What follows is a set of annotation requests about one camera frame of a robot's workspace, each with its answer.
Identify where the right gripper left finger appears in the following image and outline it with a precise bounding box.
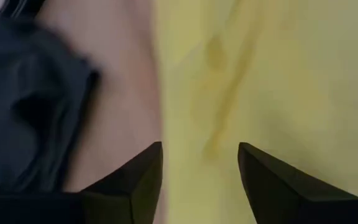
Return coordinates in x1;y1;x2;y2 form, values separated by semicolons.
0;141;164;224

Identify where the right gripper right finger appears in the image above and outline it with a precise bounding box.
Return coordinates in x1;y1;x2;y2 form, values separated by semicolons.
237;142;358;224

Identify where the dark grey garment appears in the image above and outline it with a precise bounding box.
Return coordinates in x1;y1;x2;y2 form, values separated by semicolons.
0;18;101;194

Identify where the yellow garment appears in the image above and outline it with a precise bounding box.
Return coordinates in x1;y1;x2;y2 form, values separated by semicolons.
150;0;358;224

